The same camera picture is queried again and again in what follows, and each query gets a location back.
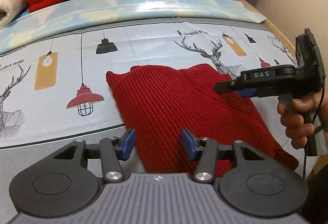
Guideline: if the dark red knit sweater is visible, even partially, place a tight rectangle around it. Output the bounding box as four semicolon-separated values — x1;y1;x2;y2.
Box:
106;64;298;174

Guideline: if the person right hand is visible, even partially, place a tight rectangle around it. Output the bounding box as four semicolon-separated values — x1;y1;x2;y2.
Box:
277;90;327;149

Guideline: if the deer print bed sheet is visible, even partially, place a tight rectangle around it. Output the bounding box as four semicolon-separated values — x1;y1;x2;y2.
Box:
1;19;296;149

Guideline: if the light blue patterned blanket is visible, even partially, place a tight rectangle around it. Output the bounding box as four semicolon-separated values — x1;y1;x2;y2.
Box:
1;0;266;54

